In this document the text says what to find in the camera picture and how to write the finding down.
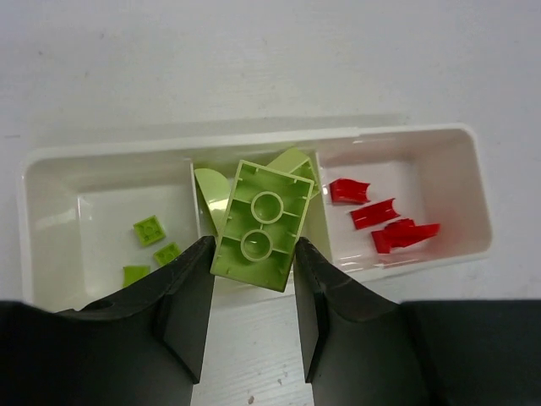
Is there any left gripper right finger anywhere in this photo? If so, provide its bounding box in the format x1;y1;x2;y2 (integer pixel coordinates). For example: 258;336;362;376
293;238;540;405

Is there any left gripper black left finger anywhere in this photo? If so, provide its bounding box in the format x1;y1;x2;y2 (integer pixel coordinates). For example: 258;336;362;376
1;236;216;405

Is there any red small lego piece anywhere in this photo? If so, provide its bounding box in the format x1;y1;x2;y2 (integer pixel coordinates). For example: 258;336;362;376
350;198;400;230

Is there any green 2x2 lego plate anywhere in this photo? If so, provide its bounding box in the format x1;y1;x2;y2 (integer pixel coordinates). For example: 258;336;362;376
210;160;314;293

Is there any red arch lego piece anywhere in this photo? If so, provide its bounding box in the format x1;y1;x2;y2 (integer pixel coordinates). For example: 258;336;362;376
329;178;370;205

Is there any green curved lego piece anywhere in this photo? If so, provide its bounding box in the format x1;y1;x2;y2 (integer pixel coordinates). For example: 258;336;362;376
194;168;231;233

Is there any green slope lego brick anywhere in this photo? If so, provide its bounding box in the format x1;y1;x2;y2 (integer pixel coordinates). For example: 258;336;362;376
267;147;320;199

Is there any white divided container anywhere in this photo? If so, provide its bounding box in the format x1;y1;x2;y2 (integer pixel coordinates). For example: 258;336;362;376
18;124;492;311

